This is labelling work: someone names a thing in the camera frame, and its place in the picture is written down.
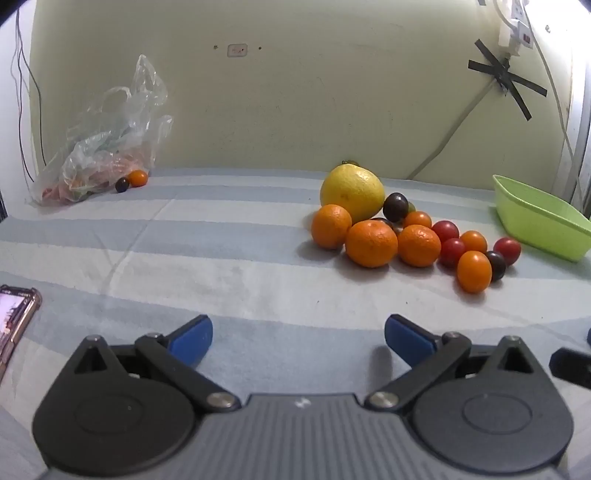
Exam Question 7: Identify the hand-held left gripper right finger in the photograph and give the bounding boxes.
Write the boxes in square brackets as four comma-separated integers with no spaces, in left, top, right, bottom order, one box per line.
[365,315,550,413]

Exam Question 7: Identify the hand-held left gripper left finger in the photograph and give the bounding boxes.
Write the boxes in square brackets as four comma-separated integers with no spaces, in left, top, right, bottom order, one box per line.
[69,315,241,413]

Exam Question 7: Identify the mandarin orange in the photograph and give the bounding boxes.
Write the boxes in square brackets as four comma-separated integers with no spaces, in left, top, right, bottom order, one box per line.
[311,204,353,250]
[397,224,441,268]
[345,220,399,268]

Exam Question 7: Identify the large orange cherry tomato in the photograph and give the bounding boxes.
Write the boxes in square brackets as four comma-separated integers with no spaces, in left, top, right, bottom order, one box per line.
[457,250,493,294]

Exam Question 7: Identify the red cherry tomato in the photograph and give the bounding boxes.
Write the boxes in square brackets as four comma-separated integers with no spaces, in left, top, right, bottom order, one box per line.
[431,220,460,243]
[438,237,466,268]
[493,237,522,266]

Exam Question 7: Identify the light green plastic basket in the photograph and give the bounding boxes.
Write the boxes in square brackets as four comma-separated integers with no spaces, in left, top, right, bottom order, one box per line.
[492,174,591,262]

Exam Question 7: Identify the yellow grapefruit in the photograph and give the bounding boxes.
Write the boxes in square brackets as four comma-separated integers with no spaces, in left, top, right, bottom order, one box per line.
[320,164,385,224]

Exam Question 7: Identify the smartphone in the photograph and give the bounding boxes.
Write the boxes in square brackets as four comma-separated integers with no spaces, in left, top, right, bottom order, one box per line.
[0,285,42,384]

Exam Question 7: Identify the clear plastic bag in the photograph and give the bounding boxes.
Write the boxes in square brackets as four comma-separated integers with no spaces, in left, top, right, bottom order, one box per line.
[30,54,174,208]

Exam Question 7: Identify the black tape cross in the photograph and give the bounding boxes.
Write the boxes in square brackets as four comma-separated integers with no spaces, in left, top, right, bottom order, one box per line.
[468,39,548,121]

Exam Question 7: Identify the white power strip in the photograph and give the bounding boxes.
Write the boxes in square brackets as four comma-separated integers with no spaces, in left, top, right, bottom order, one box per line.
[498,0,536,58]

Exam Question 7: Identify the window with white frame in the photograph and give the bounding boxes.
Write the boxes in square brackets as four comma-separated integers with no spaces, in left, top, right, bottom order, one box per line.
[561,41,591,213]

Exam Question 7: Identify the grey cable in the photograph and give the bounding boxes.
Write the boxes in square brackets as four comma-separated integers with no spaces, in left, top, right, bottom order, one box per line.
[406,78,506,181]

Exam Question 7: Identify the thin black cable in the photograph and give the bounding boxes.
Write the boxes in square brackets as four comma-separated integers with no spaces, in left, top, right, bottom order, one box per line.
[18,51,47,167]
[13,7,38,183]

